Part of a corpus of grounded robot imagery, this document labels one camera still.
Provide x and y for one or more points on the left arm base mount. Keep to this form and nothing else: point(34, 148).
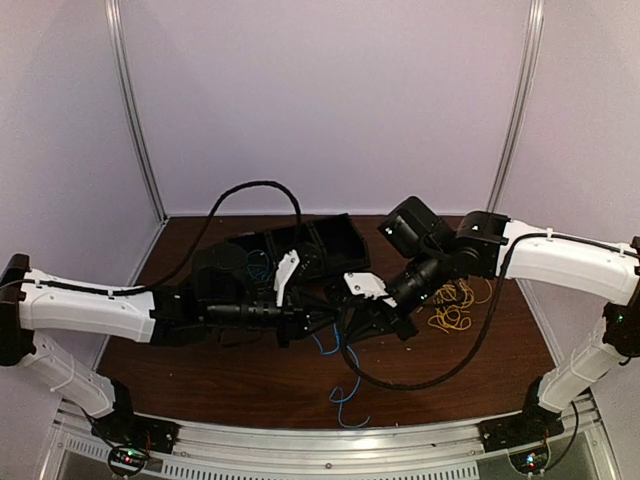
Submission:
point(134, 446)

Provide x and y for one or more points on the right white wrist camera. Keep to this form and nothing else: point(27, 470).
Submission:
point(368, 285)

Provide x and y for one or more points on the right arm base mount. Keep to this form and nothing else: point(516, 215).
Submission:
point(526, 441)

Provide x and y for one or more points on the aluminium frame post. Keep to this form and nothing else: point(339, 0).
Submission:
point(133, 119)
point(529, 59)

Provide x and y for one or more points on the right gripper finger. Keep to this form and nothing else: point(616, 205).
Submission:
point(348, 310)
point(363, 326)

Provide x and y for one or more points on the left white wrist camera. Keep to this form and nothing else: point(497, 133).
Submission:
point(284, 272)

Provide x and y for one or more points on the right aluminium frame post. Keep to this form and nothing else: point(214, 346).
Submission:
point(529, 59)

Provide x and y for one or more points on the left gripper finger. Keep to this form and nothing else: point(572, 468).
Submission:
point(314, 324)
point(314, 305)

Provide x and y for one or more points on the left aluminium frame post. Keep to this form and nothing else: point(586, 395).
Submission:
point(133, 119)

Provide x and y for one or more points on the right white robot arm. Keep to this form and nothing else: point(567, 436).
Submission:
point(497, 247)

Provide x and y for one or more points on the aluminium front rail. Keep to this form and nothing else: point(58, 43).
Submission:
point(451, 450)

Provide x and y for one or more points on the black three-compartment bin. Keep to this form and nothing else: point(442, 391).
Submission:
point(328, 247)

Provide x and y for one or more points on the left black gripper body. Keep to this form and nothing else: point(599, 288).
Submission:
point(291, 313)

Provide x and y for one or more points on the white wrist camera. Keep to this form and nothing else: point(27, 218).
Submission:
point(284, 272)
point(368, 285)

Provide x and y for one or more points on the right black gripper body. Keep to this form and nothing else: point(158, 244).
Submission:
point(404, 327)

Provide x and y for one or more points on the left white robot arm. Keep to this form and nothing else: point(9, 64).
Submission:
point(219, 294)

